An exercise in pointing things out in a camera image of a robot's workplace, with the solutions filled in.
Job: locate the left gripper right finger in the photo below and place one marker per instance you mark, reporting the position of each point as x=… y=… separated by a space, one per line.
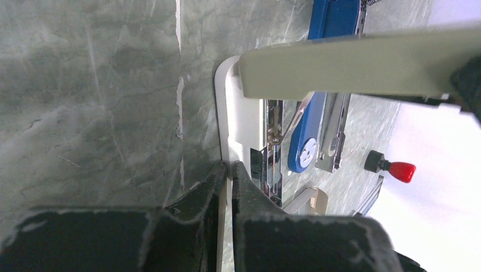
x=265 y=238

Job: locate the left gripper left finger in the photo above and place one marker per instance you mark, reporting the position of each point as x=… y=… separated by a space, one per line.
x=182 y=236

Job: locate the blue black stapler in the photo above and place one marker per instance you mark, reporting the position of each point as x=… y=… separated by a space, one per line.
x=319 y=136

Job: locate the beige white stapler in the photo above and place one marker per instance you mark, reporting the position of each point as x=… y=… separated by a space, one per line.
x=412 y=65

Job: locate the staple box tray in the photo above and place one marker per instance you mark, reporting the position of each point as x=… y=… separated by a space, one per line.
x=311 y=201

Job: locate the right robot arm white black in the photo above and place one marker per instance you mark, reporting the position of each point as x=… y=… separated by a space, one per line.
x=435 y=219

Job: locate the red emergency stop button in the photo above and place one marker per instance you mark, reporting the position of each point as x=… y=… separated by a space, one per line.
x=376 y=162

